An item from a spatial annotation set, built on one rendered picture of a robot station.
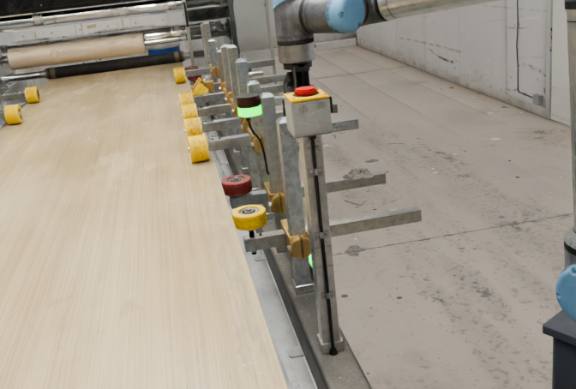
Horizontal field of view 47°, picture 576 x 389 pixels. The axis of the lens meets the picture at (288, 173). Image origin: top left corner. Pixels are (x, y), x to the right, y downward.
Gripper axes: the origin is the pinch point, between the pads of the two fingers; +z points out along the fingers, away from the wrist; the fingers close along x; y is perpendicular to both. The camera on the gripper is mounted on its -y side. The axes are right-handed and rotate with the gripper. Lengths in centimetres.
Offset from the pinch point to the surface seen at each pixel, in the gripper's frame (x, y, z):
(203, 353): -33, 73, 11
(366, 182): 17.5, -5.8, 16.5
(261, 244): -16.3, 19.4, 18.6
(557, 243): 140, -108, 101
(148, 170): -41, -31, 11
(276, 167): -7.6, -1.5, 7.0
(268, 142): -8.9, -1.5, 0.1
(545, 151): 214, -242, 101
